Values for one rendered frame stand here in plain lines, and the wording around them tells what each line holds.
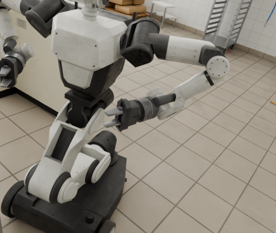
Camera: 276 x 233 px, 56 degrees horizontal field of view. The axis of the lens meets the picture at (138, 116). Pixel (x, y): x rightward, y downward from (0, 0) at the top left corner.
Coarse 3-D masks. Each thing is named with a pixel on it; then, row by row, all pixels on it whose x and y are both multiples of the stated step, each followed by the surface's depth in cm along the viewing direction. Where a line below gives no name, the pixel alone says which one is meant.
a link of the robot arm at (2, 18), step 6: (0, 6) 116; (6, 6) 118; (0, 12) 115; (6, 12) 117; (0, 18) 115; (6, 18) 117; (0, 24) 116; (6, 24) 116; (12, 24) 119; (0, 30) 116; (6, 30) 116; (12, 30) 117
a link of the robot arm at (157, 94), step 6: (156, 90) 103; (150, 96) 103; (156, 96) 101; (162, 96) 98; (168, 96) 99; (174, 96) 101; (156, 102) 97; (162, 102) 97; (168, 102) 100; (156, 108) 98; (162, 108) 100; (156, 114) 99
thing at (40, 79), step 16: (16, 16) 204; (32, 32) 201; (32, 48) 208; (48, 48) 198; (32, 64) 216; (48, 64) 205; (32, 80) 224; (48, 80) 212; (32, 96) 233; (48, 96) 220; (64, 96) 209
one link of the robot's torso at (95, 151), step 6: (84, 150) 156; (90, 150) 154; (96, 150) 153; (102, 150) 155; (90, 156) 157; (96, 156) 155; (102, 156) 153; (108, 156) 154; (102, 162) 147; (108, 162) 155; (96, 168) 142; (102, 168) 147; (96, 174) 142; (96, 180) 144
